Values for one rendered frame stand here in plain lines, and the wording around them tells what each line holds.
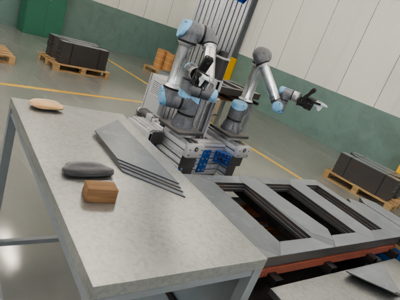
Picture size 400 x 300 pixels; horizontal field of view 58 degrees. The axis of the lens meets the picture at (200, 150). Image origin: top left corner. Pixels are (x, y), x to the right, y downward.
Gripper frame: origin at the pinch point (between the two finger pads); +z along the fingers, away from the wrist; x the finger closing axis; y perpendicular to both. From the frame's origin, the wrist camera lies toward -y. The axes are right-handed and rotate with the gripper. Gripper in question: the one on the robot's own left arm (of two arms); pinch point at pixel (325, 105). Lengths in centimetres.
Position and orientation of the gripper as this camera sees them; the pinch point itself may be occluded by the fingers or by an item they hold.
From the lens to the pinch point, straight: 274.8
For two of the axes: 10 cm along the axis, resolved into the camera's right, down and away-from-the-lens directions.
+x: -4.0, 3.0, -8.7
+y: -2.8, 8.6, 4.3
